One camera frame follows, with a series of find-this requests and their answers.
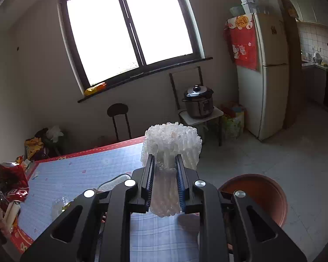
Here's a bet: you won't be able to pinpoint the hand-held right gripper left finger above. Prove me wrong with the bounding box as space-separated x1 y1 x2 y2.
20 154 156 262

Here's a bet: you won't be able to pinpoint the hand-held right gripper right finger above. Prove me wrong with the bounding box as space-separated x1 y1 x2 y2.
176 155 308 262

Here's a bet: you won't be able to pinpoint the white sponge with grey edge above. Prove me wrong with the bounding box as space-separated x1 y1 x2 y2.
98 173 132 193

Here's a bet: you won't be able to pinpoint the clear bubble wrap roll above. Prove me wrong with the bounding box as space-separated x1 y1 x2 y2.
141 122 203 218

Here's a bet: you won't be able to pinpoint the clear plastic tray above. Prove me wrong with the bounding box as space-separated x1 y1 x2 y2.
51 196 75 222

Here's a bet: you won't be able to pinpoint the orange plastic basin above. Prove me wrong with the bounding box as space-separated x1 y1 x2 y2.
218 174 288 228

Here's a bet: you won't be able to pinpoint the person's left hand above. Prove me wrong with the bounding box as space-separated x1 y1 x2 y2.
0 200 13 234

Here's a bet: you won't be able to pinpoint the red snack packet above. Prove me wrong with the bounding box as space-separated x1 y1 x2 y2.
0 162 30 203

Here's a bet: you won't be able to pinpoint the small red and white packet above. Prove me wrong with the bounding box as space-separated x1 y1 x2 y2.
16 155 34 174

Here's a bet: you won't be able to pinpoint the blue plaid tablecloth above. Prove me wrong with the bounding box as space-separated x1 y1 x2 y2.
9 136 201 255

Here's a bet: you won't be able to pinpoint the dark round-back chair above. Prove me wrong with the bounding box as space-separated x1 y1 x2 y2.
107 103 132 142

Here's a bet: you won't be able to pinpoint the small white table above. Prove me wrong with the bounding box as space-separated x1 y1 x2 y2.
179 106 225 147

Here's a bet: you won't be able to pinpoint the colourful gift bag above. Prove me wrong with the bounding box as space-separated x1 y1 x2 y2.
221 103 246 140

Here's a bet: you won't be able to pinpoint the yellow snack bag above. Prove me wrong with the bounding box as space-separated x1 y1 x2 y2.
24 137 46 161

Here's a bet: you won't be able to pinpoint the yellow packet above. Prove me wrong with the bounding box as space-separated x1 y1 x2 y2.
84 82 108 96

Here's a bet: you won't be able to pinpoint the white plastic bag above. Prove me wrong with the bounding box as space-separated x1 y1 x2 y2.
45 126 64 142

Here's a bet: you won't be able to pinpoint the beige cabinet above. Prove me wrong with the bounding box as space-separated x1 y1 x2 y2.
226 12 291 141

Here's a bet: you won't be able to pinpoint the dark-framed window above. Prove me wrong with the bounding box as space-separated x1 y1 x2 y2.
57 0 214 103

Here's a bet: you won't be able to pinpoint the red printed cloth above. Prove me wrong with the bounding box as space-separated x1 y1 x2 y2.
223 14 260 70

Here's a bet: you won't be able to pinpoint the white boxes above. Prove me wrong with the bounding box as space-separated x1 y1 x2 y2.
237 0 257 14

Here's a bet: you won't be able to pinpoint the dark folding chair frame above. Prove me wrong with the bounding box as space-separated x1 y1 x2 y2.
169 66 204 110

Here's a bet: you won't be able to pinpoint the white kitchen wall cabinets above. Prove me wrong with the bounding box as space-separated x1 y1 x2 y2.
286 0 328 28

